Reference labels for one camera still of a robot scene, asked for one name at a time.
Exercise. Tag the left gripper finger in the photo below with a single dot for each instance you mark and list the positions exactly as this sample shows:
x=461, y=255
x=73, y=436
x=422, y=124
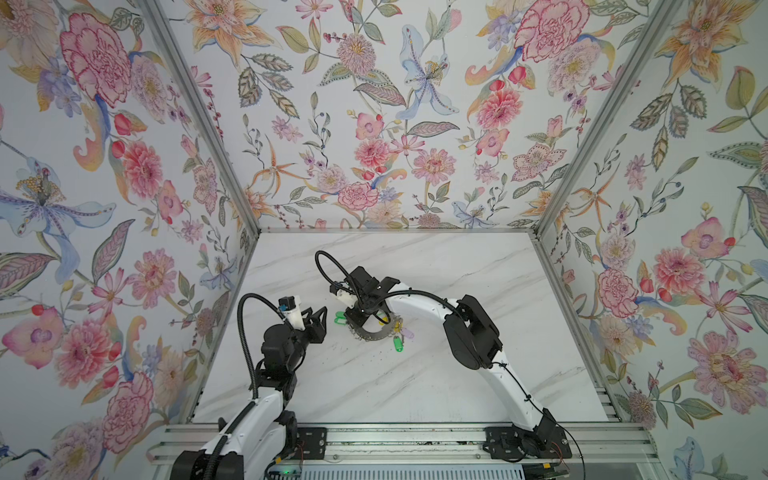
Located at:
x=318, y=333
x=308, y=318

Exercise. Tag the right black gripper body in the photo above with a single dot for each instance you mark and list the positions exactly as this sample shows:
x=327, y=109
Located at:
x=369, y=294

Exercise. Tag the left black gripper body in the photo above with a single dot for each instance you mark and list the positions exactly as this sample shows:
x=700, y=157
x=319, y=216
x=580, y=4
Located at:
x=313, y=324

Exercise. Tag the round metal key organizer disc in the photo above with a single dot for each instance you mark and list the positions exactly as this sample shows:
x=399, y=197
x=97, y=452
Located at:
x=383, y=326

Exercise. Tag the green key tag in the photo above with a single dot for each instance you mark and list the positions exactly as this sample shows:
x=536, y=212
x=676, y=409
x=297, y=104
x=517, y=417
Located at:
x=340, y=318

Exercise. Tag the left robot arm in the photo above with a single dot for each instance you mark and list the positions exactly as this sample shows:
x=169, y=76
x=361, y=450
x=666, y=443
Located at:
x=223, y=457

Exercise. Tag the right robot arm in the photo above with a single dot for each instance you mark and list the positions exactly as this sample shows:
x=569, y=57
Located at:
x=475, y=343

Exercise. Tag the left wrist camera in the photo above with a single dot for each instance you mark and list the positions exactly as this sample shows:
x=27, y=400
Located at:
x=290, y=309

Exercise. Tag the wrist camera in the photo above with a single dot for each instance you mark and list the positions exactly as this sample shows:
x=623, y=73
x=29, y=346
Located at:
x=343, y=293
x=290, y=309

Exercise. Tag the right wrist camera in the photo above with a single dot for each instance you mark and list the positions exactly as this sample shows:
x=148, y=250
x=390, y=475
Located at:
x=343, y=293

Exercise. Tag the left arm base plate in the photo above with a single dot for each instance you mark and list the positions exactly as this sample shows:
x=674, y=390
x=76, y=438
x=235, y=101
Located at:
x=303, y=443

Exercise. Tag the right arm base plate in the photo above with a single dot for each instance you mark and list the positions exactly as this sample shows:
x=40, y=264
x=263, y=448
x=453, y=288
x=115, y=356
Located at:
x=514, y=444

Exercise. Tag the aluminium mounting rail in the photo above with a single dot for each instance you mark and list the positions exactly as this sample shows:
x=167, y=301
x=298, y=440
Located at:
x=429, y=443

